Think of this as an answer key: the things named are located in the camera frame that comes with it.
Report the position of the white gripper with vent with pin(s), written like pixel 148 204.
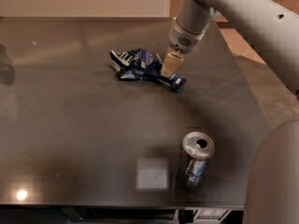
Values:
pixel 184 39

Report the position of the blue rxbar blueberry bar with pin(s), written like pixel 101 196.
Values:
pixel 175 82

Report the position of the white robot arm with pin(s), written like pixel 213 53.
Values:
pixel 273 32

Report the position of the crumpled blue chip bag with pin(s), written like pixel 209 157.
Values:
pixel 137 64

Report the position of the silver blue drink can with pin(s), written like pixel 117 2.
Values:
pixel 197 149

